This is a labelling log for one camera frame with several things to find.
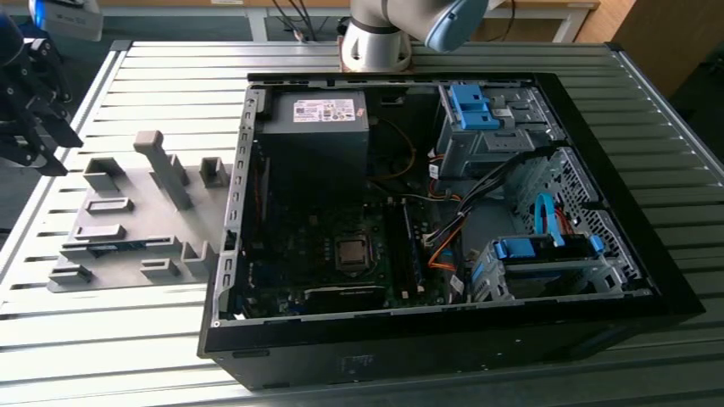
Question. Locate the dark RAM stick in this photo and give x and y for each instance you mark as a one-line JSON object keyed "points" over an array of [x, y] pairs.
{"points": [[119, 248], [414, 250]]}

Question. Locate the black graphics card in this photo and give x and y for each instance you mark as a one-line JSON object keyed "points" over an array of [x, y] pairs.
{"points": [[346, 299]]}

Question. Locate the grey metal drive cage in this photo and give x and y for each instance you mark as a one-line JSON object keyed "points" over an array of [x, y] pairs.
{"points": [[492, 148]]}

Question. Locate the blue drive latch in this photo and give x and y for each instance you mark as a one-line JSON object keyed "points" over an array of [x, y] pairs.
{"points": [[470, 110]]}

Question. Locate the blue disk carrier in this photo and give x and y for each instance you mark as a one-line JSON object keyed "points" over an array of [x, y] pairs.
{"points": [[520, 248]]}

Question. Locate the silver CPU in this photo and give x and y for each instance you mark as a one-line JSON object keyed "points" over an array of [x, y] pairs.
{"points": [[352, 252]]}

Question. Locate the black PC case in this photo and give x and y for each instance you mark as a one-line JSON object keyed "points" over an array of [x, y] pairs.
{"points": [[396, 352]]}

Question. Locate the CPU socket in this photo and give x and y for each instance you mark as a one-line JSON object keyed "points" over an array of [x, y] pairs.
{"points": [[354, 233]]}

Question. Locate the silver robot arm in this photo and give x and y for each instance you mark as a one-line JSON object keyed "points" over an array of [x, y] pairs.
{"points": [[374, 46]]}

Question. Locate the green motherboard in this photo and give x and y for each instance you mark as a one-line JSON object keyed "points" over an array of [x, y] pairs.
{"points": [[306, 254]]}

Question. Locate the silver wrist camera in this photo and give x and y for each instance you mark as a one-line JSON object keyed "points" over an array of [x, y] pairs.
{"points": [[74, 19]]}

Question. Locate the white framed desk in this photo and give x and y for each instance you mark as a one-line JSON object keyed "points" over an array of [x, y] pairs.
{"points": [[566, 15]]}

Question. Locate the grey parts rack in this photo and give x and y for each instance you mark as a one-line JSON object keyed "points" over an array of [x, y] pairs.
{"points": [[142, 212]]}

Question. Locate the grey metal disk bay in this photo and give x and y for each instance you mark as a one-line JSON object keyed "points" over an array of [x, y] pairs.
{"points": [[566, 266]]}

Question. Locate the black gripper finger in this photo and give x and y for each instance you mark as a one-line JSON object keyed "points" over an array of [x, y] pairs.
{"points": [[51, 85], [23, 135]]}

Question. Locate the black RAM slot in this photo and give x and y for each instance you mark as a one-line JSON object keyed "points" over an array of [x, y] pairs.
{"points": [[398, 246]]}

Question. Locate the brown wooden cabinet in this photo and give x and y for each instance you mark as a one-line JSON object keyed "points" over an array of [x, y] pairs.
{"points": [[667, 34]]}

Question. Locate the grey power supply unit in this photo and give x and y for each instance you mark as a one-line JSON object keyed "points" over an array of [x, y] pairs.
{"points": [[311, 161]]}

